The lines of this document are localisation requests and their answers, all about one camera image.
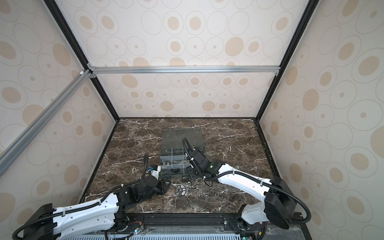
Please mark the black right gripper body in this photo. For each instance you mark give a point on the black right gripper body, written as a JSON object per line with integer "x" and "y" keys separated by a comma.
{"x": 194, "y": 174}

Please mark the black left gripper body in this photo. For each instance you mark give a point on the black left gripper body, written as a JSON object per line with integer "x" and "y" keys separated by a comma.
{"x": 159, "y": 188}

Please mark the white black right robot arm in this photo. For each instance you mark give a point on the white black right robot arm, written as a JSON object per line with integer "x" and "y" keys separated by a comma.
{"x": 277, "y": 203}

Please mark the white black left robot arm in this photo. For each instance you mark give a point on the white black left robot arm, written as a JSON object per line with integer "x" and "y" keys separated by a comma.
{"x": 106, "y": 214}

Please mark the clear plastic organizer box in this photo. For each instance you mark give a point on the clear plastic organizer box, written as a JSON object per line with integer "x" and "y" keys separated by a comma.
{"x": 174, "y": 163}

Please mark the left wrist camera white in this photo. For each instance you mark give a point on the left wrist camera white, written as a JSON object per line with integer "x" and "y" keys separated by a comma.
{"x": 155, "y": 171}

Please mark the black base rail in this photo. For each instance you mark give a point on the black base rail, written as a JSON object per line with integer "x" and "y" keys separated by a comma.
{"x": 199, "y": 227}

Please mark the horizontal aluminium frame bar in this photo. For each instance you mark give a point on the horizontal aluminium frame bar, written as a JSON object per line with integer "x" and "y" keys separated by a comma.
{"x": 185, "y": 70}

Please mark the diagonal aluminium frame bar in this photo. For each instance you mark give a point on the diagonal aluminium frame bar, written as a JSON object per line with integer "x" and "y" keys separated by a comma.
{"x": 26, "y": 137}

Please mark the black right corner post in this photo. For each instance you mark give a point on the black right corner post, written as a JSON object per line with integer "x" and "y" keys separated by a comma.
{"x": 302, "y": 25}

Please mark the black corner post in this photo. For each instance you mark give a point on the black corner post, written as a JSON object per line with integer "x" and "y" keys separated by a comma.
{"x": 302, "y": 25}
{"x": 59, "y": 18}

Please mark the black left corner post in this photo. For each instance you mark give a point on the black left corner post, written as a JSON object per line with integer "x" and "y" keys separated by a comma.
{"x": 59, "y": 18}

